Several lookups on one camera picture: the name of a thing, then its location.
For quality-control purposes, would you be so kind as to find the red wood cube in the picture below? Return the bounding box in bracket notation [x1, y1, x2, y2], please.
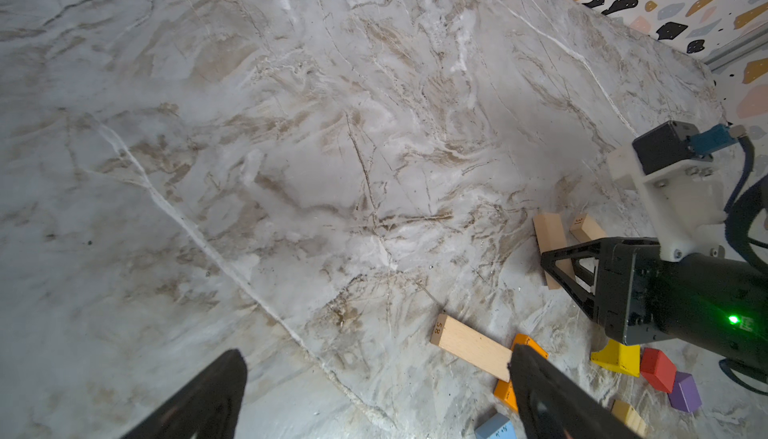
[640, 348, 677, 394]

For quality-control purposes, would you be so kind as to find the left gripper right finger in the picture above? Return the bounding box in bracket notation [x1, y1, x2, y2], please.
[510, 345, 638, 439]

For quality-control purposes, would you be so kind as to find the right corner aluminium profile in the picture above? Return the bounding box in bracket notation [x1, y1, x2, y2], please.
[704, 34, 767, 72]

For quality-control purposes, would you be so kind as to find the small natural wood cube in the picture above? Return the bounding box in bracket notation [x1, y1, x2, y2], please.
[611, 399, 647, 438]

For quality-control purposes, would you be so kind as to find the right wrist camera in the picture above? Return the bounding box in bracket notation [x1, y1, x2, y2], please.
[607, 120, 747, 262]

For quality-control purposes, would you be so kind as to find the yellow wood block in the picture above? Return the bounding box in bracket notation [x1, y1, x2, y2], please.
[590, 339, 641, 377]

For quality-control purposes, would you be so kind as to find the orange wood block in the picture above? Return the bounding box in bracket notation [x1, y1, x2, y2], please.
[493, 333, 549, 413]

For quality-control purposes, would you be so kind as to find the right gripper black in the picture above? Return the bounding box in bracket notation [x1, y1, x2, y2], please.
[540, 238, 767, 372]

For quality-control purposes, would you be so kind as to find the natural wood plank block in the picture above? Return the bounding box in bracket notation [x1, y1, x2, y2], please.
[569, 213, 607, 243]
[430, 313, 512, 382]
[533, 212, 575, 290]

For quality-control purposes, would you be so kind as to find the blue wood block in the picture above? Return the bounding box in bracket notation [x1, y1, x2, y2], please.
[474, 413, 517, 439]

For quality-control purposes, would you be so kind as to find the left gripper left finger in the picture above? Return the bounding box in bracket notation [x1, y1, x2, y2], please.
[124, 349, 248, 438]

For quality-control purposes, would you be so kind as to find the purple wood cube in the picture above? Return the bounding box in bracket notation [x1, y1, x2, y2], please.
[668, 371, 702, 413]

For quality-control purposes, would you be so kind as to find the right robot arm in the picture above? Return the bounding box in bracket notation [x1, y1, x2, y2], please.
[540, 179, 767, 385]

